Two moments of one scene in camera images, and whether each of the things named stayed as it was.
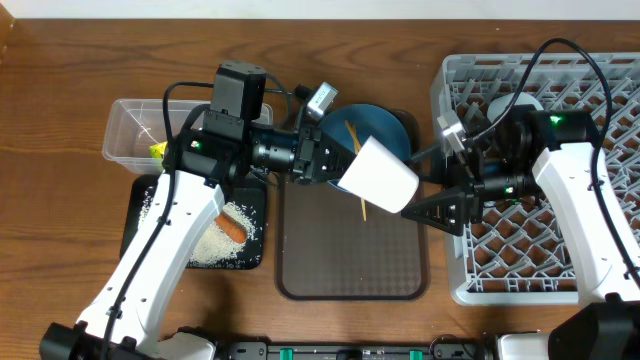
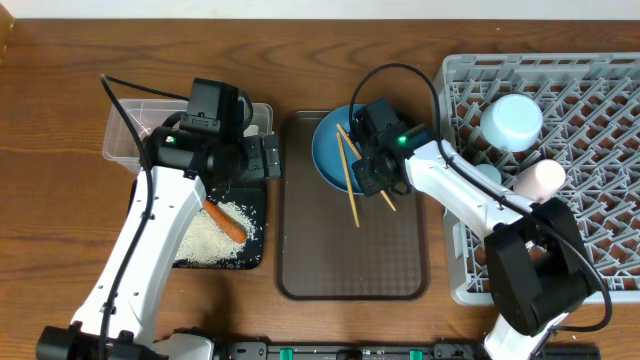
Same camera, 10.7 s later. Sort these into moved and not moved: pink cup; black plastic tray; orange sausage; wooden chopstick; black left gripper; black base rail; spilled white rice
Moved: black left gripper; pink cup; wooden chopstick
Not moved: spilled white rice; orange sausage; black plastic tray; black base rail
